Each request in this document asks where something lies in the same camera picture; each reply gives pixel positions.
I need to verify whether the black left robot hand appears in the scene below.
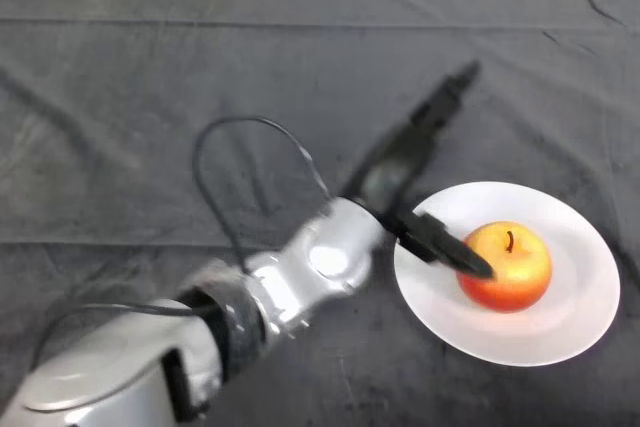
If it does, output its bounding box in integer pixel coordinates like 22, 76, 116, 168
340, 60, 497, 281

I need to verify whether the white round plate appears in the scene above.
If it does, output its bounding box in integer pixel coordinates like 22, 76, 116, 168
393, 180, 622, 368

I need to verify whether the black cloth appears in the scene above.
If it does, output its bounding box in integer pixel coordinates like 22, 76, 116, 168
0, 0, 640, 427

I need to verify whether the red yellow apple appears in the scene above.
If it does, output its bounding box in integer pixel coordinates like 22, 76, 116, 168
457, 220, 553, 315

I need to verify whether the thin black cable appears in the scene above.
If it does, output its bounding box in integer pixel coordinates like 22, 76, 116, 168
29, 116, 332, 378

